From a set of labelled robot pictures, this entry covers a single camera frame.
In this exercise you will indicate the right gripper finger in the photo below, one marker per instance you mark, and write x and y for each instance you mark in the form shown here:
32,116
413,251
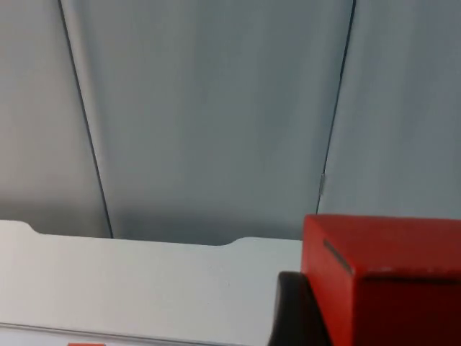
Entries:
295,317

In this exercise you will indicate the red cube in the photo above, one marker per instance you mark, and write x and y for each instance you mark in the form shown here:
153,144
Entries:
389,281

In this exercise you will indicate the orange cube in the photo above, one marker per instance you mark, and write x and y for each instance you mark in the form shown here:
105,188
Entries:
86,344

